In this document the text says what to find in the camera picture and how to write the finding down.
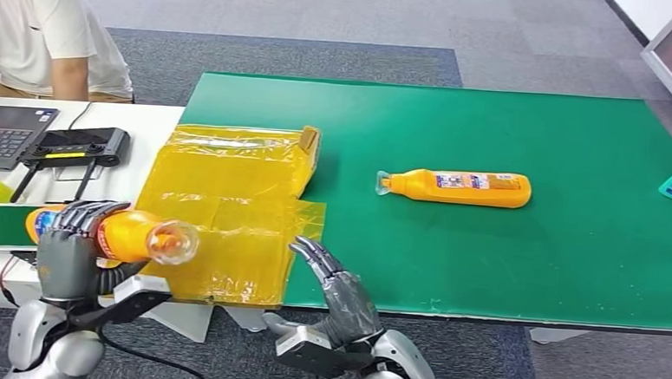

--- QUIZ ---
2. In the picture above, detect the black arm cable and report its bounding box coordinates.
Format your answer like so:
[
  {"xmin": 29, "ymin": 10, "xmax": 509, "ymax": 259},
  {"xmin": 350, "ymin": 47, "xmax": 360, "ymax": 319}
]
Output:
[{"xmin": 95, "ymin": 329, "xmax": 209, "ymax": 379}]

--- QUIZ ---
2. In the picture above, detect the red cable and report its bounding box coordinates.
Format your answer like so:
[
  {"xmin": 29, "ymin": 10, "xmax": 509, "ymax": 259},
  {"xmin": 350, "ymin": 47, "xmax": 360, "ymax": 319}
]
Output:
[{"xmin": 0, "ymin": 253, "xmax": 24, "ymax": 310}]

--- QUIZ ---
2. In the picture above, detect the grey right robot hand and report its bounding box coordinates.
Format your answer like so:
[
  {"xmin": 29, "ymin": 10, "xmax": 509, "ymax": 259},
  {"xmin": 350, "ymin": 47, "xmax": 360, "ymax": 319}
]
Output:
[{"xmin": 260, "ymin": 233, "xmax": 391, "ymax": 354}]

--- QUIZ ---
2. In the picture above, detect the yellow film wrapped box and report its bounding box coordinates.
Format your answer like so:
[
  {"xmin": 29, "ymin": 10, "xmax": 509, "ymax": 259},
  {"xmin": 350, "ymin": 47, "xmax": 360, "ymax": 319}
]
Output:
[{"xmin": 116, "ymin": 116, "xmax": 332, "ymax": 311}]

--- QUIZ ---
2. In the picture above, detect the green table mat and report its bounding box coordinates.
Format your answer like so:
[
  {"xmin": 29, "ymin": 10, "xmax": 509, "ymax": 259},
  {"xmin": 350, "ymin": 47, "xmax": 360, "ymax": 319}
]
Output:
[{"xmin": 169, "ymin": 70, "xmax": 672, "ymax": 334}]

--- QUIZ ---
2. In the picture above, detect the person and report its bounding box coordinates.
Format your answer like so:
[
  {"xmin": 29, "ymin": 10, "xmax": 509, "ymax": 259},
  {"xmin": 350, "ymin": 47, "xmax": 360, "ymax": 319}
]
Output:
[{"xmin": 0, "ymin": 0, "xmax": 140, "ymax": 105}]

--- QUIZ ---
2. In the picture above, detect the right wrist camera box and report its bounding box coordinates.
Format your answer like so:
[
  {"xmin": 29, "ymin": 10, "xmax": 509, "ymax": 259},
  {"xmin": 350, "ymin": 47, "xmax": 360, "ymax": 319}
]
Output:
[{"xmin": 271, "ymin": 322, "xmax": 377, "ymax": 379}]

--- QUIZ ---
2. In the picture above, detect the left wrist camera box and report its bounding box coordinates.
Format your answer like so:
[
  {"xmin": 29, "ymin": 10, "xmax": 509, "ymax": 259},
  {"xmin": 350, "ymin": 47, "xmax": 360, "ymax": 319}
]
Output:
[{"xmin": 69, "ymin": 271, "xmax": 173, "ymax": 337}]

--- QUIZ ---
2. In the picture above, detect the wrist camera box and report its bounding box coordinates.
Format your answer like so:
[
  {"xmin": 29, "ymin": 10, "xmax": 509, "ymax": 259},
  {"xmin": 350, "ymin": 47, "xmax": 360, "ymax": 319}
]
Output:
[
  {"xmin": 271, "ymin": 322, "xmax": 377, "ymax": 379},
  {"xmin": 69, "ymin": 271, "xmax": 173, "ymax": 337}
]

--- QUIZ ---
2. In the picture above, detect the orange bottle with clear cap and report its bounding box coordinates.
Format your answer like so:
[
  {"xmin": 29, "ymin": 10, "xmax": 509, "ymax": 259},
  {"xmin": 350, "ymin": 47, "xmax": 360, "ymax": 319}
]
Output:
[
  {"xmin": 23, "ymin": 202, "xmax": 202, "ymax": 269},
  {"xmin": 374, "ymin": 165, "xmax": 534, "ymax": 211}
]

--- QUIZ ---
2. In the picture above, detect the white table leg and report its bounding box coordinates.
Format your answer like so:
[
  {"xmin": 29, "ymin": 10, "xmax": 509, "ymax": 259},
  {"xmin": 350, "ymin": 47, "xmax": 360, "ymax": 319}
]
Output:
[{"xmin": 528, "ymin": 326, "xmax": 590, "ymax": 348}]

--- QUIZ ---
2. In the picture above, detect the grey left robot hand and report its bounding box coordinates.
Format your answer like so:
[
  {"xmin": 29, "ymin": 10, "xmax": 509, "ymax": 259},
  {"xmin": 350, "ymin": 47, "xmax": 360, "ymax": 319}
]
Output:
[{"xmin": 33, "ymin": 196, "xmax": 153, "ymax": 310}]

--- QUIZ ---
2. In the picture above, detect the black remote controller with antennas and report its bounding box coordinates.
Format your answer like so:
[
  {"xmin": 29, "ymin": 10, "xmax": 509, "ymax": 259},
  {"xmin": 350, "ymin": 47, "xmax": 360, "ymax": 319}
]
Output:
[{"xmin": 9, "ymin": 122, "xmax": 132, "ymax": 212}]

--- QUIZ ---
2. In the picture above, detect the black thin cable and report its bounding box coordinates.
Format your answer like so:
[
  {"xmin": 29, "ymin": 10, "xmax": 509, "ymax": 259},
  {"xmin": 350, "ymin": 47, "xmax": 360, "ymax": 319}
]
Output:
[{"xmin": 67, "ymin": 100, "xmax": 95, "ymax": 134}]

